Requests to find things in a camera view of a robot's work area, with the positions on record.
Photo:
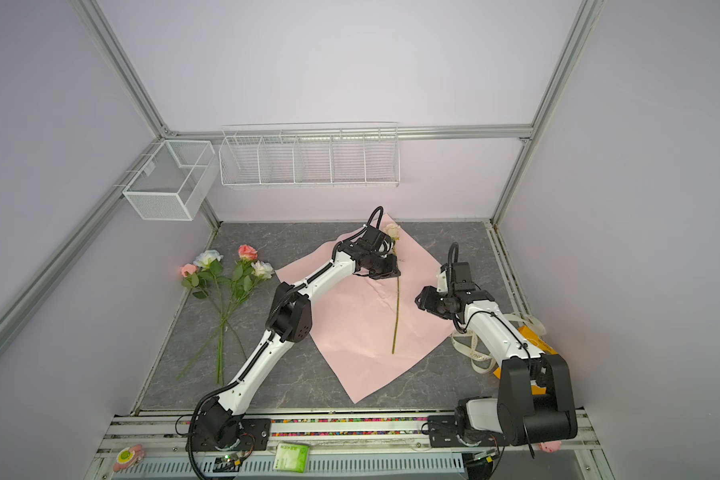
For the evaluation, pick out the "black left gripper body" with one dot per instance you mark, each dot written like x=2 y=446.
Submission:
x=383 y=267

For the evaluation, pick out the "pink purple wrapping paper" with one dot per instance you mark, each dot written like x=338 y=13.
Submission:
x=352 y=330

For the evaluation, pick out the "white mesh box basket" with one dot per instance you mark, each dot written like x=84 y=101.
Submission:
x=174 y=180

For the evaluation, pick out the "small pink pig toy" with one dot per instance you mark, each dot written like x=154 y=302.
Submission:
x=550 y=446

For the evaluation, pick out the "cream printed ribbon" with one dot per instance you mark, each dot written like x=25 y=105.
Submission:
x=470 y=346

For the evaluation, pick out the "white vented cable duct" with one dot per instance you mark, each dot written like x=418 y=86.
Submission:
x=334 y=465

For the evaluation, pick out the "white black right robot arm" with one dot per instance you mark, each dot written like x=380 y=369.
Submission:
x=535 y=402

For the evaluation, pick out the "white wire shelf basket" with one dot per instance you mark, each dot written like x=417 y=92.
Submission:
x=310 y=154

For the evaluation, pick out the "green small packet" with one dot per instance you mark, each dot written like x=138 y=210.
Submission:
x=291 y=457

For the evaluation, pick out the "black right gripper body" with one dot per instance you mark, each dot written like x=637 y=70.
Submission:
x=436 y=301

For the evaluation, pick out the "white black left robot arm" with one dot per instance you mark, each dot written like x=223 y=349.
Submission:
x=217 y=416

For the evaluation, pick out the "cream fake rose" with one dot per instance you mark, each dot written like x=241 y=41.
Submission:
x=393 y=230

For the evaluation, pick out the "yellow snack bag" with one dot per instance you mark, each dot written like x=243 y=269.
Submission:
x=524 y=344

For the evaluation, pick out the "red pink fake rose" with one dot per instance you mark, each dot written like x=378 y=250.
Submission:
x=244 y=251

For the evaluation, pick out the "aluminium enclosure frame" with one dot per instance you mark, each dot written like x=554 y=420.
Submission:
x=68 y=131

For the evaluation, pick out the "pink green round toy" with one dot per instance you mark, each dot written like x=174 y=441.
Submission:
x=128 y=457

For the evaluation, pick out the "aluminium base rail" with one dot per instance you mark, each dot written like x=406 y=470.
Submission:
x=164 y=432

